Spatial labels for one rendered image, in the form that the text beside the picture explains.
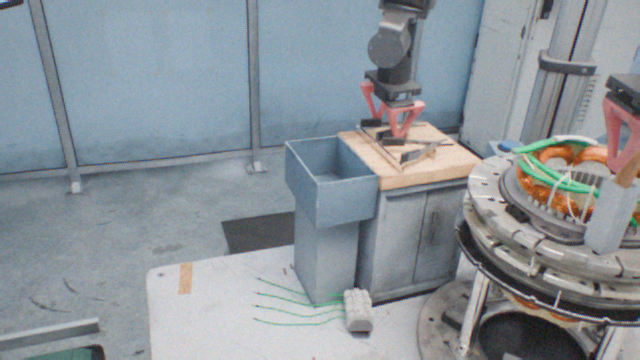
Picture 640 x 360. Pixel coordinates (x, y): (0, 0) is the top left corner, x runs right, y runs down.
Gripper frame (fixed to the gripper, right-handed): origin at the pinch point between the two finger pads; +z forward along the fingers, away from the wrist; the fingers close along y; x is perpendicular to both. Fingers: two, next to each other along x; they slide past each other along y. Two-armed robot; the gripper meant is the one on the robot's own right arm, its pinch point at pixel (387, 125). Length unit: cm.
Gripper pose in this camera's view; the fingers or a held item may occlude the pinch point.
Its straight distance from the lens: 95.9
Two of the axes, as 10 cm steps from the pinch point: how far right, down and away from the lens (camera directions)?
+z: -0.3, 8.3, 5.5
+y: 3.6, 5.2, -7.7
